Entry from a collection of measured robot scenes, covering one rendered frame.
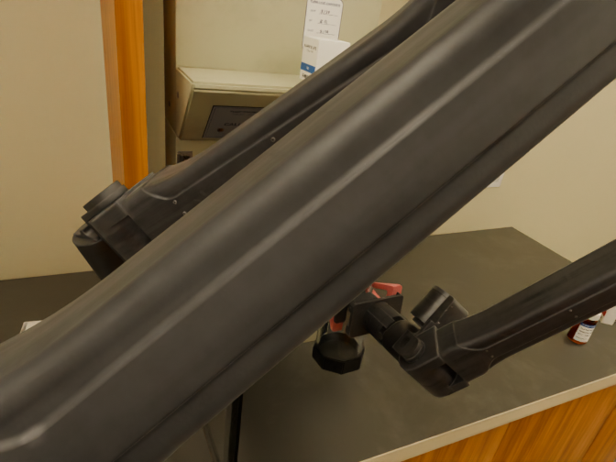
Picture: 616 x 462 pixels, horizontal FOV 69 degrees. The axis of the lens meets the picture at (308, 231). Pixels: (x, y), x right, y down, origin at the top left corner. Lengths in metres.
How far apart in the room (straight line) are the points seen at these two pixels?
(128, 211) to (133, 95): 0.23
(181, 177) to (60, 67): 0.79
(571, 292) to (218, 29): 0.56
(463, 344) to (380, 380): 0.41
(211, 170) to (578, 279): 0.42
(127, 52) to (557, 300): 0.57
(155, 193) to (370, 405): 0.67
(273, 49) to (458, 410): 0.75
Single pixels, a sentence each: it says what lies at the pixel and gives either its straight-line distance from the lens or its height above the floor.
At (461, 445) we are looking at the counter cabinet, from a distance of 1.10.
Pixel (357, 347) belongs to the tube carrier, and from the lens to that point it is 0.87.
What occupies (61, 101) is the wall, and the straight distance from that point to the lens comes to 1.14.
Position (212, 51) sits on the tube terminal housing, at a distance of 0.70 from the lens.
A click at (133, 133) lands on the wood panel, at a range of 0.61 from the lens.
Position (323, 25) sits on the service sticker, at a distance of 0.76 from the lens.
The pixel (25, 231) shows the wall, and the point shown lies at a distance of 1.25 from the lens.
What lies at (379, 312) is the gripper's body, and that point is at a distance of 0.74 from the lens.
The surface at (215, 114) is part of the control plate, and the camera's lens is 0.63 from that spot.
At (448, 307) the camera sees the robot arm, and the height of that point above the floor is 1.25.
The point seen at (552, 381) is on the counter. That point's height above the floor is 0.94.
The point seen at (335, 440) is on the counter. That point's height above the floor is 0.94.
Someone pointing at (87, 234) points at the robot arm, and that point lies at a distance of 0.50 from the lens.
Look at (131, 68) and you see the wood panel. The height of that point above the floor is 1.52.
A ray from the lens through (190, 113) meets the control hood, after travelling 0.63.
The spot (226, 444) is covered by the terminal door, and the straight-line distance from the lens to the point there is 0.64.
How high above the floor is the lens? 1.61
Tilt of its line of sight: 27 degrees down
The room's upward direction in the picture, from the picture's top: 8 degrees clockwise
